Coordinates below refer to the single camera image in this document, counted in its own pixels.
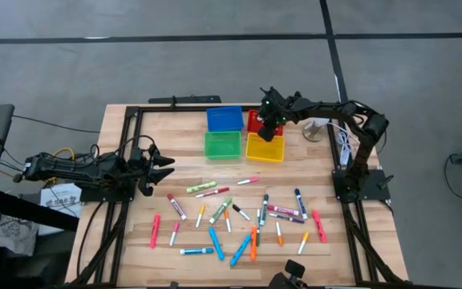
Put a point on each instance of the thin pink capped marker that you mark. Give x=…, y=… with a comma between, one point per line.
x=174, y=234
x=248, y=181

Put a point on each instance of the grey patterned cloth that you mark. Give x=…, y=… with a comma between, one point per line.
x=16, y=237

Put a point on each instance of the black bar device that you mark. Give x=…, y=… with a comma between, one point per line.
x=199, y=99

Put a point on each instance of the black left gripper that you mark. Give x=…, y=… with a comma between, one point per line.
x=140, y=166

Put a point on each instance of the thin red capped marker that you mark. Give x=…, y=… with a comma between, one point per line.
x=213, y=192

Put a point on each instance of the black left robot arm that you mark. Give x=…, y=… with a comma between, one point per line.
x=74, y=168

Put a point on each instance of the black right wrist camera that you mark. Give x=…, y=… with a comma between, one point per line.
x=267, y=132

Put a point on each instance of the thick dark green Expo marker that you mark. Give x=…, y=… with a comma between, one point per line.
x=264, y=209

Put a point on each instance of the thick light green Expo marker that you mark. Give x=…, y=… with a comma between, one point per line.
x=220, y=210

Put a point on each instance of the pink highlighter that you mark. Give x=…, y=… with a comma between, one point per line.
x=319, y=226
x=155, y=231

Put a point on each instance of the orange Sharpie highlighter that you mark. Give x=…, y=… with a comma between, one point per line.
x=253, y=243

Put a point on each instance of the thick red Expo marker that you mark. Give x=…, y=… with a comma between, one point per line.
x=177, y=207

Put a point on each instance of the blue plastic basket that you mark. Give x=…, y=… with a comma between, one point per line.
x=225, y=118

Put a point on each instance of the light blue highlighter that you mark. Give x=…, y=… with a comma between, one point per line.
x=216, y=244
x=240, y=250

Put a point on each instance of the yellow plastic basket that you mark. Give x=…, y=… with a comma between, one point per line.
x=265, y=150

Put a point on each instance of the thick blue Expo marker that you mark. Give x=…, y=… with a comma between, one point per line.
x=301, y=204

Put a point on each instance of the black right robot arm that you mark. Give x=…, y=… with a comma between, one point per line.
x=371, y=128

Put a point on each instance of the black diagonal beam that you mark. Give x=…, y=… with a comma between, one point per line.
x=34, y=210

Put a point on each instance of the thick teal Expo marker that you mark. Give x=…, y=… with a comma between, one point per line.
x=197, y=251

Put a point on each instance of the red plastic basket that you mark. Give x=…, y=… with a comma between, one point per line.
x=252, y=127

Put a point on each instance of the thin black capped marker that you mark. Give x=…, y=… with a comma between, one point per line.
x=241, y=212

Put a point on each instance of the black rounded object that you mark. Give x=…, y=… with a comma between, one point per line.
x=293, y=269

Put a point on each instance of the thin purple Expo marker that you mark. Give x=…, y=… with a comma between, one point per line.
x=286, y=218

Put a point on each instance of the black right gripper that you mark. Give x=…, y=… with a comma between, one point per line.
x=277, y=108

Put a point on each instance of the thin yellow capped marker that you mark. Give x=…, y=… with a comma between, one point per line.
x=303, y=243
x=200, y=216

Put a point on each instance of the thick magenta Expo marker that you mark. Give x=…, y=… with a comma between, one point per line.
x=283, y=210

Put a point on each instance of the white printed paper sheet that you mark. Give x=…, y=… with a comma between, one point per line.
x=60, y=198

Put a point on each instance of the thin green Expo marker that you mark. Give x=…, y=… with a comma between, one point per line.
x=258, y=233

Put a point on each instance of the green plastic basket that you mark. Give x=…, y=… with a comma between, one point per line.
x=223, y=144

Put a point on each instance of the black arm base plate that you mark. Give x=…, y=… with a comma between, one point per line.
x=102, y=196
x=375, y=186

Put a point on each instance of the white bulb lamp wooden base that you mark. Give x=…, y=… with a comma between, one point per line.
x=313, y=132

